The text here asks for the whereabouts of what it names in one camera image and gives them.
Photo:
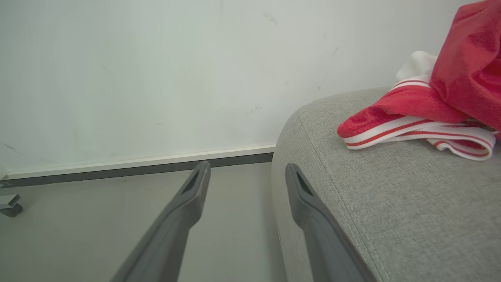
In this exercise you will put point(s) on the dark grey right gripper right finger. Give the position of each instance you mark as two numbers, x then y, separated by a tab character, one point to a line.
325	239

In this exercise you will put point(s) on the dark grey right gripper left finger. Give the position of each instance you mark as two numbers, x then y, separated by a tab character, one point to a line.
168	235

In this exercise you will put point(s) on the red garment with striped trim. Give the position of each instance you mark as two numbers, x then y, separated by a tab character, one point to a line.
462	78

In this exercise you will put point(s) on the white and grey baseboard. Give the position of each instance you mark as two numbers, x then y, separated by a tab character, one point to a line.
137	166

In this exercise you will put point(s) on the white cloth item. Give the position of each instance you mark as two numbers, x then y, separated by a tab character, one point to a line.
417	64

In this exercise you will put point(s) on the grey fabric sofa seat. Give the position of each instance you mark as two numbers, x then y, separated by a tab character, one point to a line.
395	203

